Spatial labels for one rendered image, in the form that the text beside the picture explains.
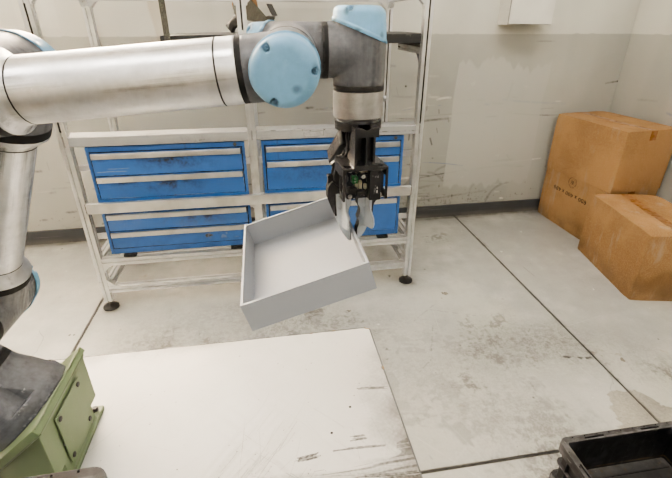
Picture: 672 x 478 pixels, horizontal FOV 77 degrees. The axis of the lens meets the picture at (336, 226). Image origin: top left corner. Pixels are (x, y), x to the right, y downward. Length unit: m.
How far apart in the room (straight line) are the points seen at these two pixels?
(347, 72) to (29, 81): 0.37
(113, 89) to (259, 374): 0.68
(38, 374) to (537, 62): 3.28
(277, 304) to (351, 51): 0.37
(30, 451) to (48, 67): 0.57
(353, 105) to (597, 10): 3.16
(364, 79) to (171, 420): 0.73
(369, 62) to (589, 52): 3.15
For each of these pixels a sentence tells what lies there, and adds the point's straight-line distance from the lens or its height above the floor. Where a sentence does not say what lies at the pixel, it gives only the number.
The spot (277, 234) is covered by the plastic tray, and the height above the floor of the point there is 1.01.
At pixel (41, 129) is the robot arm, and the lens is 0.76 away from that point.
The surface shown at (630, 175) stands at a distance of 3.32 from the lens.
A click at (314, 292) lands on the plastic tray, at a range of 0.64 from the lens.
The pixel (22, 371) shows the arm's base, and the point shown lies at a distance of 0.88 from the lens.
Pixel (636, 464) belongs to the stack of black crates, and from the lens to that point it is 1.31.
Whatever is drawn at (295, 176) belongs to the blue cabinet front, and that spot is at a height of 0.69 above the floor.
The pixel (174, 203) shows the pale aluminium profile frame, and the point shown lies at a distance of 2.23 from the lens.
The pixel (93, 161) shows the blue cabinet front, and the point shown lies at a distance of 2.29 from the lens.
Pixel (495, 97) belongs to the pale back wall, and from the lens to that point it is 3.37.
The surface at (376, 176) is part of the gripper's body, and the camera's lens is 0.65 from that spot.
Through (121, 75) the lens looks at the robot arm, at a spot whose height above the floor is 1.35.
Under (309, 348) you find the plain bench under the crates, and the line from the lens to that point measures 1.06.
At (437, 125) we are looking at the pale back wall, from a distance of 3.23.
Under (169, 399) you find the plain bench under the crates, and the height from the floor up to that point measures 0.70.
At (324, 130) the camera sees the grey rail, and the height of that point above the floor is 0.92.
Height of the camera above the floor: 1.40
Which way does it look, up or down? 26 degrees down
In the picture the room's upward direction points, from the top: straight up
